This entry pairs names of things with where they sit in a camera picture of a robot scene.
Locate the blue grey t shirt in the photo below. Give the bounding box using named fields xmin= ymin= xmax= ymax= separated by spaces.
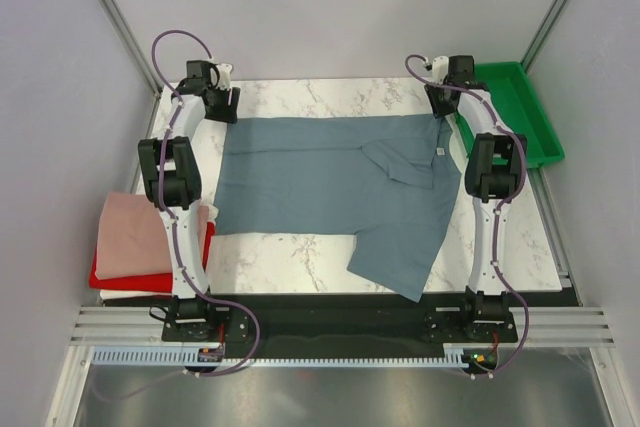
xmin=214 ymin=114 xmax=461 ymax=301

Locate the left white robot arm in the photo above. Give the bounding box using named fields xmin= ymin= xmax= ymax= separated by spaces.
xmin=138 ymin=60 xmax=240 ymax=342

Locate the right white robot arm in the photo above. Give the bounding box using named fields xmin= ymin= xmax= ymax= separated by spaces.
xmin=424 ymin=56 xmax=526 ymax=343

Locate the green plastic tray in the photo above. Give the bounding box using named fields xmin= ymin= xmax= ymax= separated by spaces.
xmin=473 ymin=61 xmax=565 ymax=169

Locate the pink folded t shirt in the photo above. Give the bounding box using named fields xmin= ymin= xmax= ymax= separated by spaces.
xmin=94 ymin=192 xmax=209 ymax=289

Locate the red folded t shirt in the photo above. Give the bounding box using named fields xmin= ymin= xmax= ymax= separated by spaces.
xmin=87 ymin=221 xmax=217 ymax=295

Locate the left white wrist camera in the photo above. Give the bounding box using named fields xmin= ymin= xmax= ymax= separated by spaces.
xmin=210 ymin=63 xmax=234 ymax=90

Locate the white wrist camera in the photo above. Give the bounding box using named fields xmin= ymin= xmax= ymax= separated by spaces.
xmin=210 ymin=63 xmax=234 ymax=90
xmin=423 ymin=56 xmax=449 ymax=84

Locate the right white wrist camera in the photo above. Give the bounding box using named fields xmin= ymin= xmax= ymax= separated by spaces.
xmin=423 ymin=56 xmax=449 ymax=84

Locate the left aluminium corner post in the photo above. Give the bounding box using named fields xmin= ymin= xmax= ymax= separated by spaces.
xmin=98 ymin=0 xmax=161 ymax=97

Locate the aluminium corner post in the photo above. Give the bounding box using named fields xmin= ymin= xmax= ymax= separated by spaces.
xmin=98 ymin=0 xmax=161 ymax=97
xmin=520 ymin=0 xmax=571 ymax=72

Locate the right aluminium corner post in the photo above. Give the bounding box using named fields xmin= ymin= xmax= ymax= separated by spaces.
xmin=520 ymin=0 xmax=571 ymax=72

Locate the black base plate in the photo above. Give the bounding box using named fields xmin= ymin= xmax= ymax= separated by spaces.
xmin=149 ymin=293 xmax=515 ymax=359

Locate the aluminium frame rail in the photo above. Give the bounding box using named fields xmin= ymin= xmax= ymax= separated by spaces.
xmin=70 ymin=306 xmax=614 ymax=348

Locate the light blue cable duct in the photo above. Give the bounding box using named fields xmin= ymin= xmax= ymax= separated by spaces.
xmin=91 ymin=345 xmax=480 ymax=368

